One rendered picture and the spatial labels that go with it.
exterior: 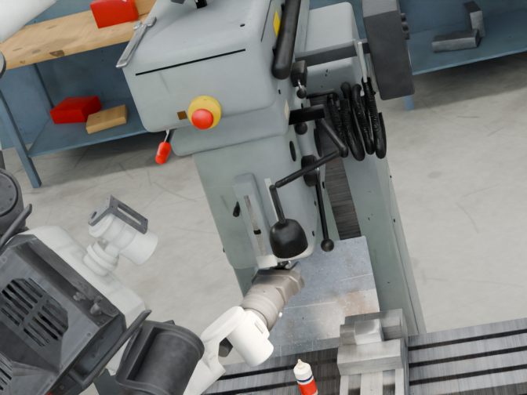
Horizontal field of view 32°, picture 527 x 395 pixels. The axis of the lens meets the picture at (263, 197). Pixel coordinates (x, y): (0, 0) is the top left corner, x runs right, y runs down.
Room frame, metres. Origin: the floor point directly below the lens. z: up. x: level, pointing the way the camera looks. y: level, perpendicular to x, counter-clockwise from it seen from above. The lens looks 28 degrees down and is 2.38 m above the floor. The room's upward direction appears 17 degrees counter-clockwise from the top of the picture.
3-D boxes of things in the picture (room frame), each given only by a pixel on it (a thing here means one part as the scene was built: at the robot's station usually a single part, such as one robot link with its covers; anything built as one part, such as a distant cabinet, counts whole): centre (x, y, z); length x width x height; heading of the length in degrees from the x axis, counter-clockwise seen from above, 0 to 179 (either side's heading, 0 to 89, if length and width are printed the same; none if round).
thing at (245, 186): (1.68, 0.03, 1.45); 0.04 x 0.04 x 0.21; 77
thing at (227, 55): (1.80, 0.00, 1.81); 0.47 x 0.26 x 0.16; 167
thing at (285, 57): (1.78, -0.15, 1.79); 0.45 x 0.04 x 0.04; 167
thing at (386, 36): (2.00, -0.39, 1.62); 0.20 x 0.09 x 0.21; 167
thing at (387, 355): (1.69, -0.13, 0.99); 0.15 x 0.06 x 0.04; 75
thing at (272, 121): (1.82, -0.01, 1.68); 0.34 x 0.24 x 0.10; 167
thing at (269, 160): (1.79, 0.00, 1.47); 0.21 x 0.19 x 0.32; 77
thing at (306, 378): (1.74, 0.03, 0.96); 0.04 x 0.04 x 0.11
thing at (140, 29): (1.66, 0.14, 1.89); 0.24 x 0.04 x 0.01; 167
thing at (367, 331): (1.75, -0.14, 1.01); 0.06 x 0.05 x 0.06; 75
